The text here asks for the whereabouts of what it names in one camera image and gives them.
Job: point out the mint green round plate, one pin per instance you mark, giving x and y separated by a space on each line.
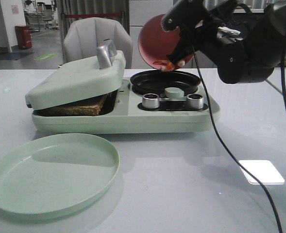
57 175

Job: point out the left grey upholstered chair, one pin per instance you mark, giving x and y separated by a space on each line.
85 35

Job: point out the red trash bin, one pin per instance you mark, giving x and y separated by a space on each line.
23 37

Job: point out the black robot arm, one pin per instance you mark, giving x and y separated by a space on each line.
266 41

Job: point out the pink bowl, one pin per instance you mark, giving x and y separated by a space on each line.
154 43

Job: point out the shrimp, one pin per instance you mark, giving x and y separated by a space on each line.
181 63
164 65

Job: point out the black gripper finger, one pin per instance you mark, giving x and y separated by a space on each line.
185 46
185 13

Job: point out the mint green sandwich maker lid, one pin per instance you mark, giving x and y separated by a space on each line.
80 79

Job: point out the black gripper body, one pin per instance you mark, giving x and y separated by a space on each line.
224 45

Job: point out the mint green breakfast maker base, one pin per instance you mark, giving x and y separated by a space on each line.
126 117

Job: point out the mint green pan handle knob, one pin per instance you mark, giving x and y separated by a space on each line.
174 93

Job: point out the right silver control knob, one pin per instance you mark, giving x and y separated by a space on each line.
194 101

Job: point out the black round frying pan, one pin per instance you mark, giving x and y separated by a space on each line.
155 81

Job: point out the silver control knob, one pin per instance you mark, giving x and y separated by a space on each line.
194 101
150 101

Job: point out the bread slice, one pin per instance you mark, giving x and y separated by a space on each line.
86 107

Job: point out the left silver control knob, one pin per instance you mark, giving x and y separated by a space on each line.
150 101

